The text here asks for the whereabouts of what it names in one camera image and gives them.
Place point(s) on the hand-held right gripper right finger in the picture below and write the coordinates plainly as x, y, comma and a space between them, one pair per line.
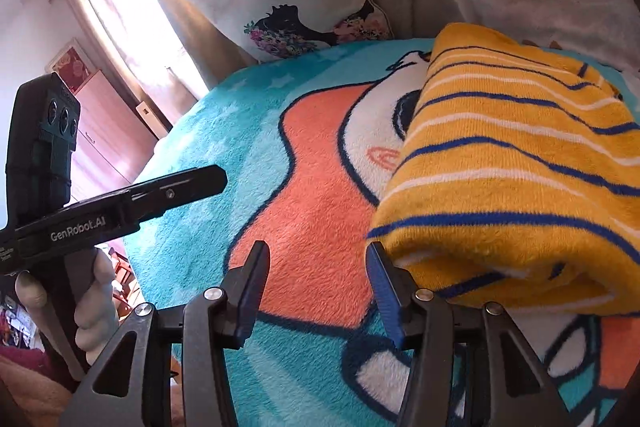
387, 297

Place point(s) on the red floral wall picture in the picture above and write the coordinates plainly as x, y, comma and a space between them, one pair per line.
72, 69

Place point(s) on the yellow striped sweater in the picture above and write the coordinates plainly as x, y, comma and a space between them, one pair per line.
500, 157

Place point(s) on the white wall switch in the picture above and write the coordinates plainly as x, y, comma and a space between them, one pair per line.
146, 112

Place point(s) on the person's left hand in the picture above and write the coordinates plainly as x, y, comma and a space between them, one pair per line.
100, 307

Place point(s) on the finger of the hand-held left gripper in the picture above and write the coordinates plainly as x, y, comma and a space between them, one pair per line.
185, 189

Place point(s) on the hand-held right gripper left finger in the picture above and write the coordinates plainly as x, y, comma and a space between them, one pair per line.
247, 287

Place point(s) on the turquoise printed blanket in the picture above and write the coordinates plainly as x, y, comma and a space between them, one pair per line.
310, 207

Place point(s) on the brown wooden wardrobe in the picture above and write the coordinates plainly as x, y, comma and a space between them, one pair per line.
110, 132

